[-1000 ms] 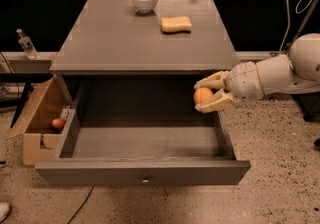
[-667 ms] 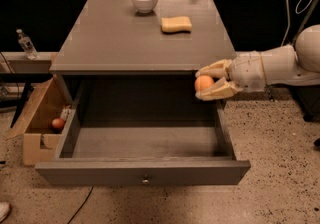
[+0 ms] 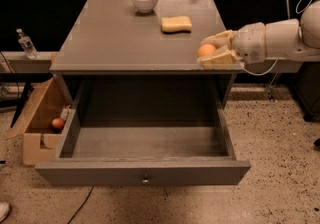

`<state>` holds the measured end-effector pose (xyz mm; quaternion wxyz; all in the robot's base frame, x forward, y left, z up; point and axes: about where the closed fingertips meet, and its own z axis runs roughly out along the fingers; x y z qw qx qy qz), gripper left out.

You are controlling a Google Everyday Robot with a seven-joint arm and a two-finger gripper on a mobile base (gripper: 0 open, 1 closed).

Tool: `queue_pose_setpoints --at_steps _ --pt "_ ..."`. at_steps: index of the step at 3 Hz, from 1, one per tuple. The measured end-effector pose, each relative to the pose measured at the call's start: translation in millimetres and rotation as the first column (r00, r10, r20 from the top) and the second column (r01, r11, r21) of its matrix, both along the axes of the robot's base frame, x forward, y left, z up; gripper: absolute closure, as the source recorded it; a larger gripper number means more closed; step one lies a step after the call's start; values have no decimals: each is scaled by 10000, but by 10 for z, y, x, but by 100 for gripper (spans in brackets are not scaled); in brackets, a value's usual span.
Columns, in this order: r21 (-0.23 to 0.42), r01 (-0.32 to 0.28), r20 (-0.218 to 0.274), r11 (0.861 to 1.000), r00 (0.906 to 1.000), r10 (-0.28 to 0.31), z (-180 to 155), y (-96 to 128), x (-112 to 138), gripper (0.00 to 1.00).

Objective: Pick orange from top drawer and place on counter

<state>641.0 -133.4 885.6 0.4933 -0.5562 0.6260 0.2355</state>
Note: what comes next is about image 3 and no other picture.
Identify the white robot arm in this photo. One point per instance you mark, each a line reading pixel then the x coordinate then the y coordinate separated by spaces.
pixel 291 39

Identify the white shoe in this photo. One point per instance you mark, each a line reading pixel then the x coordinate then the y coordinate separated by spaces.
pixel 5 209

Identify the orange fruit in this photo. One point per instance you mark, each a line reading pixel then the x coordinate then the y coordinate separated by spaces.
pixel 206 49

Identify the metal drawer knob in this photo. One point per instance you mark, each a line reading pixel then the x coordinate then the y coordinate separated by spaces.
pixel 145 180

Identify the grey cabinet counter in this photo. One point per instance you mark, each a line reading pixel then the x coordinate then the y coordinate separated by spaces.
pixel 110 36

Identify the grey open top drawer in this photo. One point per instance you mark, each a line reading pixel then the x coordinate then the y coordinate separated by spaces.
pixel 173 130

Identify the cardboard box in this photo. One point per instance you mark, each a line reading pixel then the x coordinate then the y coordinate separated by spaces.
pixel 39 139

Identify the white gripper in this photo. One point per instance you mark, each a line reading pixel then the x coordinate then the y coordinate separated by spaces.
pixel 249 43

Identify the red apple in box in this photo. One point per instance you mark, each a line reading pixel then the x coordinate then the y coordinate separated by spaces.
pixel 58 124

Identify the yellow sponge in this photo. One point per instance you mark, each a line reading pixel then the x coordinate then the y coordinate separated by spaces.
pixel 176 24

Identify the small white packet in box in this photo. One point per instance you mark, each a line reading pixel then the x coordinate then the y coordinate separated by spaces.
pixel 65 113

